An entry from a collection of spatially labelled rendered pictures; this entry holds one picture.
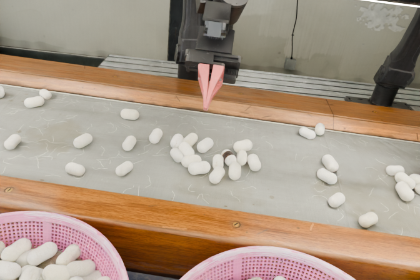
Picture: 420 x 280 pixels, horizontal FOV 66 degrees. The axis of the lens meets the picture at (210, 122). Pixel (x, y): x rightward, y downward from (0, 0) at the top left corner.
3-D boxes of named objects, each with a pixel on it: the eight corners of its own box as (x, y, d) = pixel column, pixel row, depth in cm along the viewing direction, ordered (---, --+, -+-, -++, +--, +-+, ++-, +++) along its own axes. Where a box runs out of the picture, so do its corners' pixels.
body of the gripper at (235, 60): (240, 64, 58) (244, 29, 60) (184, 57, 58) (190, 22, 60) (237, 81, 64) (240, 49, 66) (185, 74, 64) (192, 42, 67)
